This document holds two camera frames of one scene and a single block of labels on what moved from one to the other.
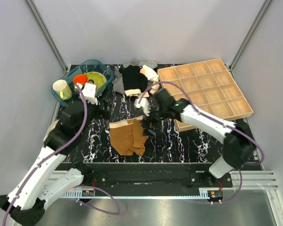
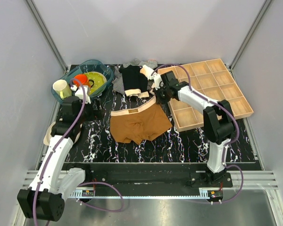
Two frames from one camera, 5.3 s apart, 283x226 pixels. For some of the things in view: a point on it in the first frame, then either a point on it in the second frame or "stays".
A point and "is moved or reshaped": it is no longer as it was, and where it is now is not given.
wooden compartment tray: x=208 y=84 stays
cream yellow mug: x=62 y=89 stays
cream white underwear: x=150 y=74 stays
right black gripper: x=147 y=131 -> x=160 y=101
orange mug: x=80 y=78 stays
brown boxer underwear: x=127 y=136 is moved or reshaped
